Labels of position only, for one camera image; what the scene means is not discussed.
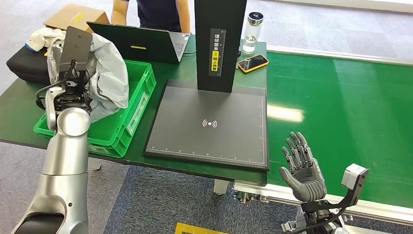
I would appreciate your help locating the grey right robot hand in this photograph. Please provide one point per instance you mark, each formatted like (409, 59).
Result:
(306, 184)

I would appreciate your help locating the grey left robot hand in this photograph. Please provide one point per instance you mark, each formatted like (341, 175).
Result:
(91, 69)

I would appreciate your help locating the white plastic mailer package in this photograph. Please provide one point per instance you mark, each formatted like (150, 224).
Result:
(109, 80)

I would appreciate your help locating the person's left forearm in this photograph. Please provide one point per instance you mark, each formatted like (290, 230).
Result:
(184, 16)

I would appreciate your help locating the person's right forearm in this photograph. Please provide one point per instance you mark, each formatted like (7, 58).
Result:
(118, 13)

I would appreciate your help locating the brown cardboard box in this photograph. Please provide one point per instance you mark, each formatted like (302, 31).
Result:
(77, 17)

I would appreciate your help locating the green plastic crate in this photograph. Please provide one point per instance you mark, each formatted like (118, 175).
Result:
(135, 97)

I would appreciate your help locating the black laptop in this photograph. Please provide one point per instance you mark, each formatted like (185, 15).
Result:
(138, 42)

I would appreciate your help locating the white work gloves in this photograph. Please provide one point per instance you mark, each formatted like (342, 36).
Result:
(40, 37)

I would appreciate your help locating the black carrying case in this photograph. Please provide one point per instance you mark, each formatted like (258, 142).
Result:
(25, 68)

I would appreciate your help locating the white table leg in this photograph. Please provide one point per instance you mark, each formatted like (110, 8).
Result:
(95, 164)
(221, 188)

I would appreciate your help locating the person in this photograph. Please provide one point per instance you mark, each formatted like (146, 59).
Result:
(159, 13)

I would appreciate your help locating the smartphone with orange case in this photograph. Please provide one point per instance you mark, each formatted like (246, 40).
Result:
(252, 63)

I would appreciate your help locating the black scanner column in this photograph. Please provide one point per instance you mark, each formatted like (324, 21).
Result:
(219, 19)

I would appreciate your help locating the glass water bottle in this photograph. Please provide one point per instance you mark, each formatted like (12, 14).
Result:
(251, 35)

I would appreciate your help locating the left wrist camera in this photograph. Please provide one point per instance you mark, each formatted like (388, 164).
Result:
(75, 48)

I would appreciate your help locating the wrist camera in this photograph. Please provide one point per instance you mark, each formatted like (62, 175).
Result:
(75, 48)
(355, 176)

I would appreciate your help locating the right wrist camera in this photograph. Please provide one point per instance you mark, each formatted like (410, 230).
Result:
(355, 176)

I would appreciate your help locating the aluminium conveyor side rail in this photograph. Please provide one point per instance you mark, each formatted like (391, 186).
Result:
(387, 213)
(322, 54)

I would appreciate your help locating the black scanner base plate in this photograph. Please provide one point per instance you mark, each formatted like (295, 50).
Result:
(193, 135)

